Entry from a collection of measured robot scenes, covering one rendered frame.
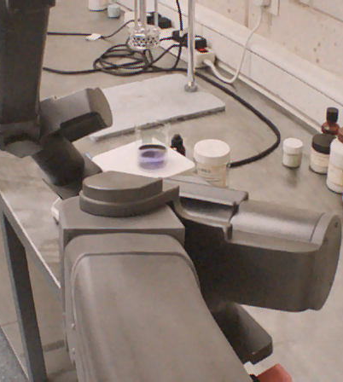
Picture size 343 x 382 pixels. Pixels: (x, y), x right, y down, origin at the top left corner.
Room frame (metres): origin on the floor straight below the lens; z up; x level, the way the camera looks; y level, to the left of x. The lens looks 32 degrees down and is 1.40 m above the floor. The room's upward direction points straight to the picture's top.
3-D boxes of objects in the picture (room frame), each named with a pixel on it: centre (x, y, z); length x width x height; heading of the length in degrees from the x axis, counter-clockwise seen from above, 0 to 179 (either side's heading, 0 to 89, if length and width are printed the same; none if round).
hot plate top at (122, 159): (0.99, 0.04, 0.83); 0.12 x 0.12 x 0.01; 38
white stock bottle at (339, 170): (1.06, -0.31, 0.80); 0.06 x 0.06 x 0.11
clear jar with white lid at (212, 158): (1.04, -0.07, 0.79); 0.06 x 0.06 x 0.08
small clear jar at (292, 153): (1.13, -0.23, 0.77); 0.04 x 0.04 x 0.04
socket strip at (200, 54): (1.76, 0.00, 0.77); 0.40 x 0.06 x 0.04; 29
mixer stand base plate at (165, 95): (1.37, 0.05, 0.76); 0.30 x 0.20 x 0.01; 119
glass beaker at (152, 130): (0.97, 0.02, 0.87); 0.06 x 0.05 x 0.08; 47
